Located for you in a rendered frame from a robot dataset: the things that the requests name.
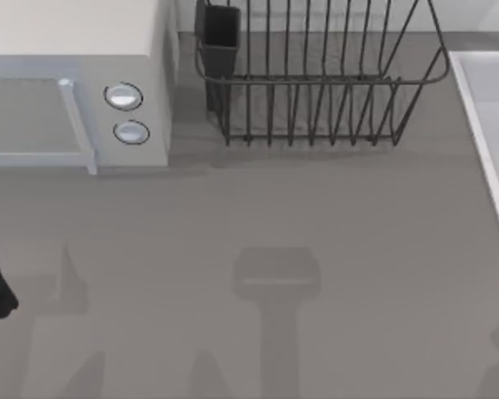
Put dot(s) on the white sink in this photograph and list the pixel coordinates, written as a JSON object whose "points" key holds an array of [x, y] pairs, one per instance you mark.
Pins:
{"points": [[488, 124]]}

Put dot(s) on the pale microwave oven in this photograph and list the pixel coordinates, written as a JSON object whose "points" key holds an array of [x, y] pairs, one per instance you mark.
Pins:
{"points": [[120, 33]]}

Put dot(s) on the dark grey cutlery holder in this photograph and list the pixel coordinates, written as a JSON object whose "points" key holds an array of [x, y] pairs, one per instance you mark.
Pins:
{"points": [[219, 37]]}

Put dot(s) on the round silver microwave knob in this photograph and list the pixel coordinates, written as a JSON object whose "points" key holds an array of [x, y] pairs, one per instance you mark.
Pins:
{"points": [[131, 132], [123, 97]]}

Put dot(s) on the glass microwave door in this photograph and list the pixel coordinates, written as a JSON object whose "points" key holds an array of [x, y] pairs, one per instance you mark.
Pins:
{"points": [[29, 116]]}

